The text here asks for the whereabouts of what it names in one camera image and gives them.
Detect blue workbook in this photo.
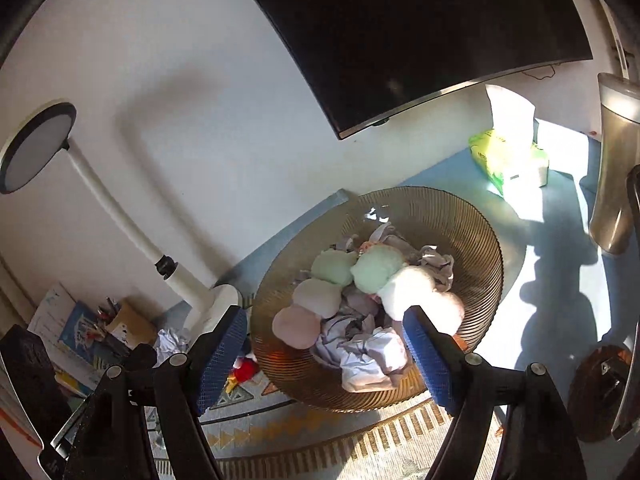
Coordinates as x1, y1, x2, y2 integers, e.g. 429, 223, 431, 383
58, 301, 116, 370

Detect amber ribbed glass bowl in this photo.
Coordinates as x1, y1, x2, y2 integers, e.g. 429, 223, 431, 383
250, 186, 503, 412

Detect black monitor screen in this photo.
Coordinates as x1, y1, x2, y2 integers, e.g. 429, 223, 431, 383
255, 0, 592, 139

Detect plush duck toy blue hat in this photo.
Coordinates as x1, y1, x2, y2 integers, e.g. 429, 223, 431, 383
224, 356, 259, 394

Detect large paper top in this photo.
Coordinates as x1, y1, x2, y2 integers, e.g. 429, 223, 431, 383
369, 222, 454, 292

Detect green tissue box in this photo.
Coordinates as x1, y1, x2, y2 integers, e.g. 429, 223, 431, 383
468, 84, 549, 195

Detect white workbook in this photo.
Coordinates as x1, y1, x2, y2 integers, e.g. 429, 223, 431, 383
28, 283, 76, 342

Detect white desk lamp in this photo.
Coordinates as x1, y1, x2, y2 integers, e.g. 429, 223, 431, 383
0, 101, 248, 340

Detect brown cardboard pen holder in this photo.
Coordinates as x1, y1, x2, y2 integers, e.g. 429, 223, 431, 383
106, 301, 157, 350

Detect patterned woven table mat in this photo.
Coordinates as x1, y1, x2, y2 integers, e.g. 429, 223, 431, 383
200, 373, 452, 479

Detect pastel plush caterpillar toy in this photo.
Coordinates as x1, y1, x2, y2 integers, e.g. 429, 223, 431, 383
271, 242, 465, 350

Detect paper ball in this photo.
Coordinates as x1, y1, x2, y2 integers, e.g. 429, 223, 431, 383
309, 315, 410, 393

